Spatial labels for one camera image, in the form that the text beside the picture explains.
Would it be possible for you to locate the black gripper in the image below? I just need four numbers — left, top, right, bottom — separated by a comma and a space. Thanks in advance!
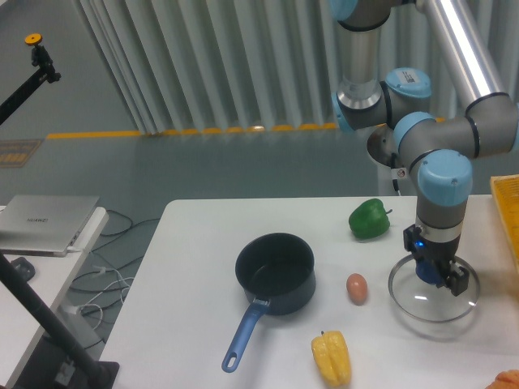
403, 224, 470, 297

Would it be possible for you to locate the glass lid blue knob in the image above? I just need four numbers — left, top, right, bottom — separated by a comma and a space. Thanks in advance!
388, 254, 480, 323

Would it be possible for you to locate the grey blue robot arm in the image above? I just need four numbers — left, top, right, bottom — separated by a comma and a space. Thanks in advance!
330, 1, 518, 295

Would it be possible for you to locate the brown egg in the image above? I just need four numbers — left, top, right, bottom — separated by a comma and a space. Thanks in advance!
346, 273, 368, 306

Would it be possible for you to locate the green bell pepper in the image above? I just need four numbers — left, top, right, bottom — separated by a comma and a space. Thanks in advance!
348, 198, 392, 240

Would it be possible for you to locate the yellow plastic basket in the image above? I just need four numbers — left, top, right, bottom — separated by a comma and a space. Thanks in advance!
490, 174, 519, 268

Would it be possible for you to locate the orange object at corner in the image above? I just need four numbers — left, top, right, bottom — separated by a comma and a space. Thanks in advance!
486, 370, 519, 389

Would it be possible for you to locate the yellow bell pepper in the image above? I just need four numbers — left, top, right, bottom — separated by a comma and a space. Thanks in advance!
311, 331, 352, 387

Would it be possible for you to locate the white pleated curtain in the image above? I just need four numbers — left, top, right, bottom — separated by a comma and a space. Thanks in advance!
78, 1, 431, 135

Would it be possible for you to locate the black diagonal stand pole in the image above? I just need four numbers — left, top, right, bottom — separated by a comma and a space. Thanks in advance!
1, 254, 120, 388

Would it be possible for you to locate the silver laptop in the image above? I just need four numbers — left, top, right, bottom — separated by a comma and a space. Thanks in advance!
1, 194, 99, 257

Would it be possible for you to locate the black clamp on desk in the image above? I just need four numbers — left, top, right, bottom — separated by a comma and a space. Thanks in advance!
11, 257, 36, 282

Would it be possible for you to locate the white side desk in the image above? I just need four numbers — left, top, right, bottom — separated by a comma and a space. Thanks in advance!
1, 207, 113, 387

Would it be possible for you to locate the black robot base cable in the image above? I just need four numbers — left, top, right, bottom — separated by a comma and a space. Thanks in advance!
389, 152, 405, 198

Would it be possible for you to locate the dark pot blue handle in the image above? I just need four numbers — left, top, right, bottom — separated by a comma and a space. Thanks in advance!
221, 233, 316, 373

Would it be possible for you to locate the black floor cable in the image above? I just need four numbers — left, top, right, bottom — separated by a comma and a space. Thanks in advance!
66, 208, 162, 349

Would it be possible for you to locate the white charger cable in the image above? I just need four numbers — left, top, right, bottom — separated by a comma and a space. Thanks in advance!
76, 265, 135, 331

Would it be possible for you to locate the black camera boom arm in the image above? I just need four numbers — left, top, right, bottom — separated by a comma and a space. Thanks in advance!
1, 32, 62, 124

